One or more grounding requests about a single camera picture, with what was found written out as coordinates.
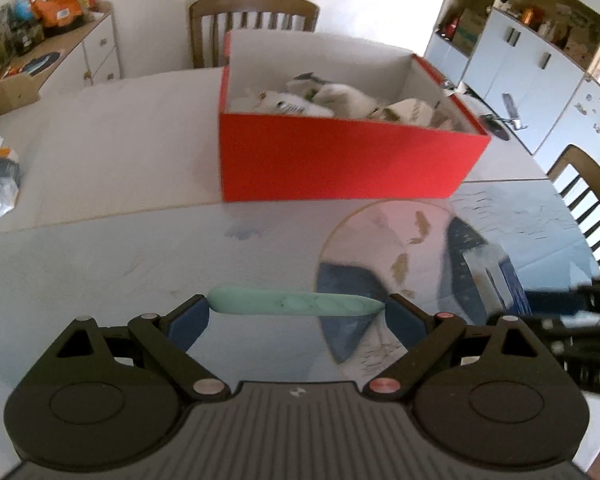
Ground black round desk grommet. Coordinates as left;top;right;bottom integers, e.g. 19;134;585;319
479;114;512;141

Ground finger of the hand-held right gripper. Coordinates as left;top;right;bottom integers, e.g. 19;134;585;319
486;312;600;346
524;275;600;317

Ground red cardboard box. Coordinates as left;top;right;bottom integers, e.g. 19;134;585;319
217;29;492;203

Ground brown wooden chair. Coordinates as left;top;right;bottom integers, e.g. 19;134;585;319
189;0;321;70
547;144;600;276

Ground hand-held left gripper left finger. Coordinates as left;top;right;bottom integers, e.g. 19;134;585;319
55;294;231;403

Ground mint green stick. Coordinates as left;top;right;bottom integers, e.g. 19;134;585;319
207;286;388;318

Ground white dark-blue packet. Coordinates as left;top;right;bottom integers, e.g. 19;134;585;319
285;72;381;118

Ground white sideboard cabinet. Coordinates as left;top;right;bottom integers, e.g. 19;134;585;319
0;2;122;121

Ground dark bottle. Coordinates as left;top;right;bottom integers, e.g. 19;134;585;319
20;22;46;48

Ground cardboard carton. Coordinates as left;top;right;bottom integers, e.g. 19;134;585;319
452;7;488;56

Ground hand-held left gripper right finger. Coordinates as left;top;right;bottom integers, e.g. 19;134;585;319
362;292;551;403

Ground clear packet dark contents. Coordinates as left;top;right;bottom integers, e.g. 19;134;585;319
0;147;23;228

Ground purple flat tool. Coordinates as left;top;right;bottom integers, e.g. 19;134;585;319
500;92;528;131

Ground beige cardboard tray box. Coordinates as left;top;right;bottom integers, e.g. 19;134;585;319
0;67;43;120

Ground blue oval plate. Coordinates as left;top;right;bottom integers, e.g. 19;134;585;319
22;50;65;77

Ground white crumpled packet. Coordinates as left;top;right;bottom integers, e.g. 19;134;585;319
230;87;333;117

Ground white wall cabinet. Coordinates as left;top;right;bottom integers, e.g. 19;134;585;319
425;0;600;161

